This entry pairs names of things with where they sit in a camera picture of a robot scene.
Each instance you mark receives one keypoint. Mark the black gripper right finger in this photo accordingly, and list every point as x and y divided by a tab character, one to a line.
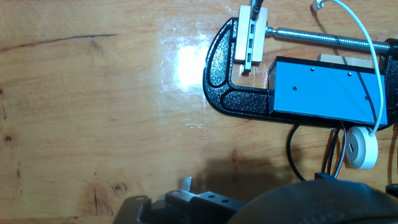
325	176

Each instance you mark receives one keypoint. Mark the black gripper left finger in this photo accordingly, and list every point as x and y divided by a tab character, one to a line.
205	202

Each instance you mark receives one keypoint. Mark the silver USB hub docking station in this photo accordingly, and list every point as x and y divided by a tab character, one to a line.
249	43

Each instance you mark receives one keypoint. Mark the blue rectangular box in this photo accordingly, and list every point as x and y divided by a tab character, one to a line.
320	93

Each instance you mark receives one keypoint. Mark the pale wooden spacer block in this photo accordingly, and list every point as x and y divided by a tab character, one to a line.
342	59

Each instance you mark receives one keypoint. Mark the black C-clamp with steel screw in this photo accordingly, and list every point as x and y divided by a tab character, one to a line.
217	62

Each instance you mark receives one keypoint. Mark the large varnished wooden board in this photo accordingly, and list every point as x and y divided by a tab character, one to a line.
93	109

